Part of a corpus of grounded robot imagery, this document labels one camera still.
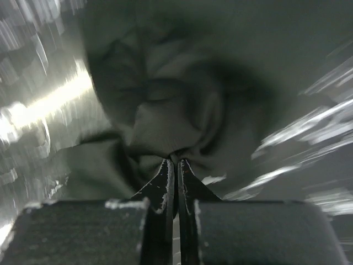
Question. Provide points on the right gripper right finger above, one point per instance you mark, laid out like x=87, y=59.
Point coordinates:
x=190, y=192

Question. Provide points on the black t shirt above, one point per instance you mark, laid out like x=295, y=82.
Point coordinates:
x=253, y=94

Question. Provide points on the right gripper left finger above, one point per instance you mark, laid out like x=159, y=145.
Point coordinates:
x=156, y=247

